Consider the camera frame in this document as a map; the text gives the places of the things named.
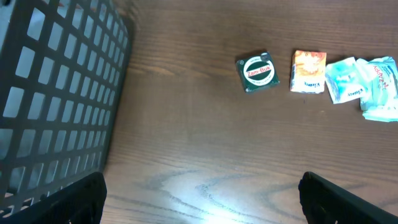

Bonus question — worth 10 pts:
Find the dark green round-label box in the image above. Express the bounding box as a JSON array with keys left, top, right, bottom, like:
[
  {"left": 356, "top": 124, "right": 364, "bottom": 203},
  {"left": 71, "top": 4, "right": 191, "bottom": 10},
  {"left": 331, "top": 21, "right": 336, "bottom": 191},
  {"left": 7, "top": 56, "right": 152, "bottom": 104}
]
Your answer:
[{"left": 235, "top": 52, "right": 280, "bottom": 93}]

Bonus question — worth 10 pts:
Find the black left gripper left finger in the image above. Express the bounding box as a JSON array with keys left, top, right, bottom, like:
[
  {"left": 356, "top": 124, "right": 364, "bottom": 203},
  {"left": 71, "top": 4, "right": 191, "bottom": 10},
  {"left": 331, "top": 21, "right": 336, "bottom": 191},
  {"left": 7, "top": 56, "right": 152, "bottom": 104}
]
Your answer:
[{"left": 1, "top": 172, "right": 107, "bottom": 224}]

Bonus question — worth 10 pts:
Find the teal wipes pouch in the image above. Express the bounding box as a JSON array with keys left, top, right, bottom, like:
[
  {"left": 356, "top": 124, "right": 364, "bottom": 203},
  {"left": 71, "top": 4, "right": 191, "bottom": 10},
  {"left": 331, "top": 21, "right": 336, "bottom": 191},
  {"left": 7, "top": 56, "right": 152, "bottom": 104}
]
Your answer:
[{"left": 356, "top": 56, "right": 397, "bottom": 122}]

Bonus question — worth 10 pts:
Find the small teal tissue pack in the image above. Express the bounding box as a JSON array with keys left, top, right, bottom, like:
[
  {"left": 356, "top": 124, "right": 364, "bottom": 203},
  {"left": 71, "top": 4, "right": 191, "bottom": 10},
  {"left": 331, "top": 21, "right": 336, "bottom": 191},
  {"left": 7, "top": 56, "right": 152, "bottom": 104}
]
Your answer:
[{"left": 325, "top": 57, "right": 368, "bottom": 104}]

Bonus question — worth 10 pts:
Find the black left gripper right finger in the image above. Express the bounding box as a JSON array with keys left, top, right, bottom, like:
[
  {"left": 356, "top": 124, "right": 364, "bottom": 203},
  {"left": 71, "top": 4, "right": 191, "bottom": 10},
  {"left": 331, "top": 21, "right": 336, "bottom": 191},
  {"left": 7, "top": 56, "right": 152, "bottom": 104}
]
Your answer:
[{"left": 298, "top": 172, "right": 397, "bottom": 224}]

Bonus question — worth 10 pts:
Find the grey plastic shopping basket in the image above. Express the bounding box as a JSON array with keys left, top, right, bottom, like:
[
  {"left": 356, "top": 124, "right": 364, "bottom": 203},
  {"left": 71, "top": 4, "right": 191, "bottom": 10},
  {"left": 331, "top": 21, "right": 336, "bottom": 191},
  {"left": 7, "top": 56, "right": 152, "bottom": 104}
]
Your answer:
[{"left": 1, "top": 0, "right": 131, "bottom": 218}]

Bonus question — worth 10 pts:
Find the orange small tissue pack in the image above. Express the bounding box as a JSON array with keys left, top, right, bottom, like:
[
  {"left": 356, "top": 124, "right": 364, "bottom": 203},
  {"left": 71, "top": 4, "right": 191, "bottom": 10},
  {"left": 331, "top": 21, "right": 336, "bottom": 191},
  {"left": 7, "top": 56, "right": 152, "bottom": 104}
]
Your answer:
[{"left": 290, "top": 50, "right": 327, "bottom": 94}]

